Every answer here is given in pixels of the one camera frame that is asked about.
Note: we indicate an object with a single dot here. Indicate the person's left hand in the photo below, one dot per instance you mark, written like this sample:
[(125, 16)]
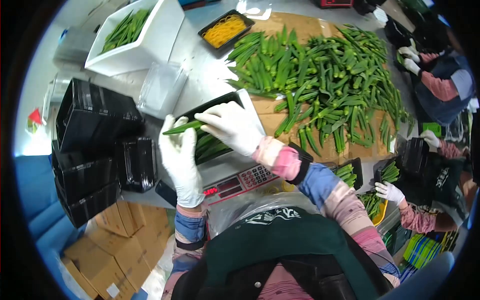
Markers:
[(182, 168)]

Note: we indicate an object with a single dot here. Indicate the brown cardboard sheet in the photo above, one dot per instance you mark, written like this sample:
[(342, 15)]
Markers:
[(300, 26)]

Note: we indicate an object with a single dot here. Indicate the black tray with okra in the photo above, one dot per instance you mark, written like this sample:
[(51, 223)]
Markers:
[(348, 174), (389, 172)]

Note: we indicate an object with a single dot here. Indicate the clear plastic container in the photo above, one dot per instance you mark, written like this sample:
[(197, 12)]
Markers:
[(255, 9)]

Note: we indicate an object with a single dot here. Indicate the stack of black trays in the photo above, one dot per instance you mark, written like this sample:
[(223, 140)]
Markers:
[(137, 165), (88, 187), (93, 112)]

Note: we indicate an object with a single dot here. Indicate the stack of clear plastic lids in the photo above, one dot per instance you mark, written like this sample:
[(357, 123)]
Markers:
[(161, 90)]

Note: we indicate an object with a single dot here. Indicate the large pile of loose okra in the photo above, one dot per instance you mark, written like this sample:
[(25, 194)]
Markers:
[(322, 82)]

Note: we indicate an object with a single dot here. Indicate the person's right index finger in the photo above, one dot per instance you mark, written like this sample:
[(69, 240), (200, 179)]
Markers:
[(210, 119)]

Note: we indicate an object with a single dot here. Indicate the person's right fingers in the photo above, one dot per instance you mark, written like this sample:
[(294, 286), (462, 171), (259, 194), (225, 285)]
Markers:
[(225, 108)]

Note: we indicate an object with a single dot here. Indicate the stack of cardboard boxes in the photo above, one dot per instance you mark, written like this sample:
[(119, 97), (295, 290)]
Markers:
[(116, 247)]

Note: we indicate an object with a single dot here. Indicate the person's right thumb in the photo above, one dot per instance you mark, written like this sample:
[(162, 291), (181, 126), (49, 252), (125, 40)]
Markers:
[(215, 134)]

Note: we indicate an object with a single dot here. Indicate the okra batch in white bin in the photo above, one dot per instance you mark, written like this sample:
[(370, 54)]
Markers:
[(125, 32)]

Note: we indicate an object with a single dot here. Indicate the clear plastic bag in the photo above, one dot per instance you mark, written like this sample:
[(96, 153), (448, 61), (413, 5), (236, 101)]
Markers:
[(240, 210)]

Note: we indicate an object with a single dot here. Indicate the loose yellow rubber bands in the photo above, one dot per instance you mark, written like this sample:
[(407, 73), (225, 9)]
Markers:
[(279, 186)]

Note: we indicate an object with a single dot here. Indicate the black tray of rubber bands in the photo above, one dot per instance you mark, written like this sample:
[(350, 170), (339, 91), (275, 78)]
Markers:
[(225, 32)]

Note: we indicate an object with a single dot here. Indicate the blue plastic crate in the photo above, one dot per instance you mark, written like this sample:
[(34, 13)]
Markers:
[(41, 202)]

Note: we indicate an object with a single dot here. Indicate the white plastic bin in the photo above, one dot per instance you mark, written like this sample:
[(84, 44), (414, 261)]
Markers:
[(157, 41)]

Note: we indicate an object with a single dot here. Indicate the black plastic tray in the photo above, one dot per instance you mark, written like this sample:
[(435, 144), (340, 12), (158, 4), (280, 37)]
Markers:
[(204, 108)]

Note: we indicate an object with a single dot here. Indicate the bunch of okra in tray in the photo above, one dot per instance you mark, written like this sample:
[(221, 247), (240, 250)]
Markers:
[(210, 148)]

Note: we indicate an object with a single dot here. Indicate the person's left fingers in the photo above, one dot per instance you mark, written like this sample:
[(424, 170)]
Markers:
[(176, 140)]

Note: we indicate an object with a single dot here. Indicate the person's right hand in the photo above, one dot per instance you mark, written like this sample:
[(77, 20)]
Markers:
[(236, 127)]

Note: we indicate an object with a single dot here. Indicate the stack of green striped packets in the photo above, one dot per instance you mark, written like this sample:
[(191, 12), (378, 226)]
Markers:
[(422, 249)]

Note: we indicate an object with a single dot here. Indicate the yellow basket with okra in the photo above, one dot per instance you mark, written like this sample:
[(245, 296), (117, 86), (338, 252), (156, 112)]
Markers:
[(373, 208)]

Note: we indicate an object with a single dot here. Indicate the person's body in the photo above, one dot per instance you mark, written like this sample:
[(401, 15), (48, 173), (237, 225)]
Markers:
[(281, 255)]

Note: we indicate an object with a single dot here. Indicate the black wrist band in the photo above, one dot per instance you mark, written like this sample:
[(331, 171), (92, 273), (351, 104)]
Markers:
[(302, 165)]

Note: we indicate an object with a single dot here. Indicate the heap of yellow rubber bands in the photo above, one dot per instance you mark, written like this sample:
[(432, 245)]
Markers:
[(224, 30)]

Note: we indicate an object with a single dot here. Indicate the single green okra pod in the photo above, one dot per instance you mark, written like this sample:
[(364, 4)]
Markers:
[(180, 128)]

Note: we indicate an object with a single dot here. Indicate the digital weighing scale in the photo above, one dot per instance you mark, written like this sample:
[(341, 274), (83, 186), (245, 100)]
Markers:
[(240, 180)]

